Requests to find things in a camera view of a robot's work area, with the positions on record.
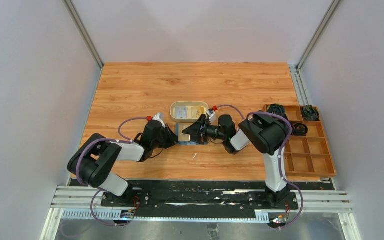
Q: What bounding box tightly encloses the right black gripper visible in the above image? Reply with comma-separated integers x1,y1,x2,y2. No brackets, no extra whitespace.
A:
182,114,227,145

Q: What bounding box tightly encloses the card in tray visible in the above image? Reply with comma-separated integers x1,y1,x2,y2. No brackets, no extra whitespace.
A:
174,106,188,119

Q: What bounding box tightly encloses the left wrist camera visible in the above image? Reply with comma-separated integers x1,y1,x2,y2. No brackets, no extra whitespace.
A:
152,112,166,128

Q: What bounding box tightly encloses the wooden compartment organizer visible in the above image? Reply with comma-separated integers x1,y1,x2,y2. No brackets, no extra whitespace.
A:
262,103,337,179

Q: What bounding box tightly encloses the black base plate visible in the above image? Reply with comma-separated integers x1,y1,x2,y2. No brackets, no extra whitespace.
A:
69,178,335,220

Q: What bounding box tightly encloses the aluminium corner post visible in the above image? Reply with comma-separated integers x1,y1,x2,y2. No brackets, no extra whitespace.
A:
62,0,104,71
296,0,343,72

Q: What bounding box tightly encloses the coiled cable top right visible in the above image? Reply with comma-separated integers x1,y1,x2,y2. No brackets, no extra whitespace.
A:
300,105,320,122

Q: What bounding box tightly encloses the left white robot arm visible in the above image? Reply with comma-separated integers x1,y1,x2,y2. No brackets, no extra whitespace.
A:
67,119,179,207

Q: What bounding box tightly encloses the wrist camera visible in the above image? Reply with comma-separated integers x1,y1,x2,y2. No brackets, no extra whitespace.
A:
206,106,218,125
152,112,166,128

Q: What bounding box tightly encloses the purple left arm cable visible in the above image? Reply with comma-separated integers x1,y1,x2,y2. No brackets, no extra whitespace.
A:
75,116,152,228

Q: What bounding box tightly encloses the aluminium rail frame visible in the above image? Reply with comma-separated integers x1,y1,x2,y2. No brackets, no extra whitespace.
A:
41,186,361,240

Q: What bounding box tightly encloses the beige oval tray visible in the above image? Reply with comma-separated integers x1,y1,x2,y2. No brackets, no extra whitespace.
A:
169,101,209,123

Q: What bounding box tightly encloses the right aluminium corner post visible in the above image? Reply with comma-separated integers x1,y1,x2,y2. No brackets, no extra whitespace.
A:
296,0,343,72

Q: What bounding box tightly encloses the blue card holder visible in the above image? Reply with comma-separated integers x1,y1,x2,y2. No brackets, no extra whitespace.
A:
175,123,200,146

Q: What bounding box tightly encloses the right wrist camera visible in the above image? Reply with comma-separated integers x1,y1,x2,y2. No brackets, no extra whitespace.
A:
206,106,218,125

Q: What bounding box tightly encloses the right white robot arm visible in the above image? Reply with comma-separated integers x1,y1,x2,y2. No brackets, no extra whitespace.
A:
182,111,292,209

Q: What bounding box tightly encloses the black coiled cable middle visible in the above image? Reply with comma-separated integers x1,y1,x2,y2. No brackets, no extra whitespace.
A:
291,122,309,136

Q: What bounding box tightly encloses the left aluminium corner post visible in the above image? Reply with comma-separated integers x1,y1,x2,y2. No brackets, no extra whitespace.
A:
62,0,104,71

